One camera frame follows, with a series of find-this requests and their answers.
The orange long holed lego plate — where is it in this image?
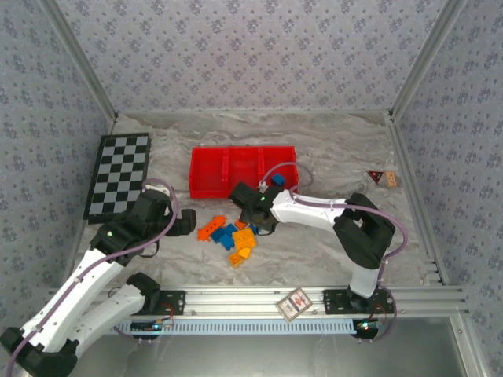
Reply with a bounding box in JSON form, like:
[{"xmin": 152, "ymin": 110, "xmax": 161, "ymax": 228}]
[{"xmin": 197, "ymin": 215, "xmax": 229, "ymax": 241}]

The red plastic bin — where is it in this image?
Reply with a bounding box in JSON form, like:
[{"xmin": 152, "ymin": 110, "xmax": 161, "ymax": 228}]
[
  {"xmin": 189, "ymin": 147, "xmax": 230, "ymax": 200},
  {"xmin": 259, "ymin": 145, "xmax": 300, "ymax": 193},
  {"xmin": 226, "ymin": 146, "xmax": 263, "ymax": 199}
]

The black grey chessboard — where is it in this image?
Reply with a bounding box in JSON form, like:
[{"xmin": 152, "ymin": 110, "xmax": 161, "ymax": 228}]
[{"xmin": 82, "ymin": 132, "xmax": 152, "ymax": 225}]

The small playing card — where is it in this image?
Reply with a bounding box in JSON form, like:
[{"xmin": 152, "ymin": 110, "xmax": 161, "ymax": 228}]
[{"xmin": 276, "ymin": 287, "xmax": 314, "ymax": 324}]

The small circuit board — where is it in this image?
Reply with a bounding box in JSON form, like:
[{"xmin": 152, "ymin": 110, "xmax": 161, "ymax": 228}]
[
  {"xmin": 131, "ymin": 320, "xmax": 174, "ymax": 333},
  {"xmin": 355, "ymin": 320, "xmax": 384, "ymax": 335}
]

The grey metal panel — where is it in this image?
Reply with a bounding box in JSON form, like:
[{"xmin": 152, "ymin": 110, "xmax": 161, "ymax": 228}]
[{"xmin": 74, "ymin": 333, "xmax": 467, "ymax": 377}]

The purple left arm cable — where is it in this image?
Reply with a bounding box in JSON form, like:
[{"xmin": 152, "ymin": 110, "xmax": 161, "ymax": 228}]
[{"xmin": 6, "ymin": 177, "xmax": 180, "ymax": 377}]

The wide aluminium frame rail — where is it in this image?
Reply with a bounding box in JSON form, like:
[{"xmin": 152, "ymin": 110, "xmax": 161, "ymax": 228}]
[{"xmin": 46, "ymin": 285, "xmax": 471, "ymax": 320}]

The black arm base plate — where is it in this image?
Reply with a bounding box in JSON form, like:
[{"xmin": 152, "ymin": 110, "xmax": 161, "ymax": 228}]
[
  {"xmin": 155, "ymin": 289, "xmax": 186, "ymax": 316},
  {"xmin": 322, "ymin": 288, "xmax": 396, "ymax": 316}
]

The blue slotted cable duct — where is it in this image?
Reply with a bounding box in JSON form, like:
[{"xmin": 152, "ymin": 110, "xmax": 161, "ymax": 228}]
[{"xmin": 116, "ymin": 317, "xmax": 365, "ymax": 337}]

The aluminium frame post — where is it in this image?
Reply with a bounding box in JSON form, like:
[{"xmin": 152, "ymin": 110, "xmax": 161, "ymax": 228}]
[
  {"xmin": 37, "ymin": 0, "xmax": 119, "ymax": 121},
  {"xmin": 387, "ymin": 0, "xmax": 469, "ymax": 119}
]

